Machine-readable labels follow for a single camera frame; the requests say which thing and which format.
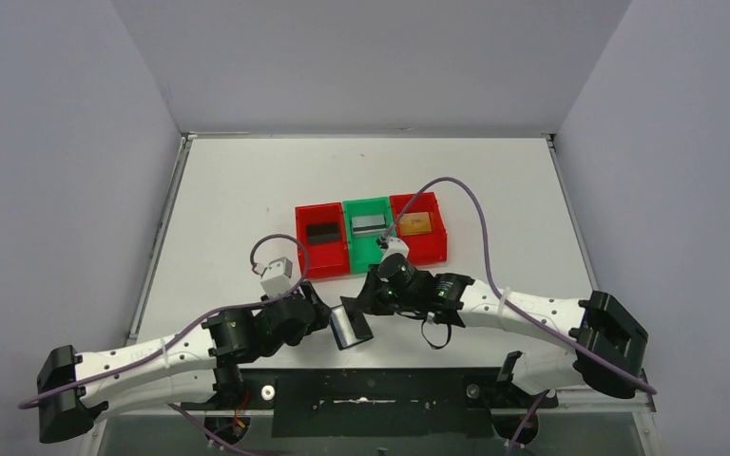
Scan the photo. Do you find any black leather card holder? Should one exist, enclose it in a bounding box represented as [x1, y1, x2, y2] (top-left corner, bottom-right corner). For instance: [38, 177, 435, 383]
[330, 301, 374, 351]

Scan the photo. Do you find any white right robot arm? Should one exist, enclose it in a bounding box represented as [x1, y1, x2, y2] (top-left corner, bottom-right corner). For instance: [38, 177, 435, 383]
[342, 254, 655, 399]

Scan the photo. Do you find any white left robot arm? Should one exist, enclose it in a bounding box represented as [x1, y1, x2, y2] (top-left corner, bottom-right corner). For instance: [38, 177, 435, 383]
[30, 282, 332, 444]

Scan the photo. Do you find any silver card in bin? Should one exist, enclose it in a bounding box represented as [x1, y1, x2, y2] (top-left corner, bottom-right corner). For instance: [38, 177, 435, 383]
[350, 214, 388, 238]

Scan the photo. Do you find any gold card in bin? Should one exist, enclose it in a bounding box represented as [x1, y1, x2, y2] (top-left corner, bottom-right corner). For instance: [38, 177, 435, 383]
[397, 212, 433, 237]

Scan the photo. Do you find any black card in bin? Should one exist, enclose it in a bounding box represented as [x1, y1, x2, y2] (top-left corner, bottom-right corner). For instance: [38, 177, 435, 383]
[306, 221, 342, 246]

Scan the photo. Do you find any right red plastic bin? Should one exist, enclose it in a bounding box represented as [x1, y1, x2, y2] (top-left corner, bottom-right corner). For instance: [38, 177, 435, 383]
[396, 192, 449, 265]

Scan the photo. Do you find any red plastic bin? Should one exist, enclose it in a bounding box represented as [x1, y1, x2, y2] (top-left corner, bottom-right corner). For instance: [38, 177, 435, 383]
[396, 192, 449, 265]
[295, 202, 351, 279]

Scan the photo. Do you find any green plastic bin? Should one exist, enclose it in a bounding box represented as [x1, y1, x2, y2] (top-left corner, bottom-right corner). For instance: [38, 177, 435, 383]
[342, 197, 394, 275]

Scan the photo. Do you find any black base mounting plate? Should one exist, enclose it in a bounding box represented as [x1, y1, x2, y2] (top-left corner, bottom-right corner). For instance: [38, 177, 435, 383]
[183, 368, 535, 438]

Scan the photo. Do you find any left red plastic bin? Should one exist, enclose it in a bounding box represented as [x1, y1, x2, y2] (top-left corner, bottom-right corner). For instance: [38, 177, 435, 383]
[295, 202, 351, 279]

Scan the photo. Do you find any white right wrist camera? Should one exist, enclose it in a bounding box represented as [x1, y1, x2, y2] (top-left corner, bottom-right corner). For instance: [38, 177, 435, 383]
[380, 237, 410, 259]

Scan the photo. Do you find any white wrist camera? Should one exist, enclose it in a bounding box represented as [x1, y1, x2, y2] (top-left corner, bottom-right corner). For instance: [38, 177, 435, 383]
[256, 256, 293, 298]
[380, 237, 410, 259]

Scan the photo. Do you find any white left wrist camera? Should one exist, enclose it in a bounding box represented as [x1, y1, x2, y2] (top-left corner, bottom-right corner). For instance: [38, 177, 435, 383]
[256, 256, 293, 298]

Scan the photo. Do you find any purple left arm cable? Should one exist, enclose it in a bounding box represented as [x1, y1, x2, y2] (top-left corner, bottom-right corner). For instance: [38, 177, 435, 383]
[17, 234, 312, 411]

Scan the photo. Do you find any aluminium frame rail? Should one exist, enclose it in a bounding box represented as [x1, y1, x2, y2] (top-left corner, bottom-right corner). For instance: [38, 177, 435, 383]
[87, 370, 656, 417]

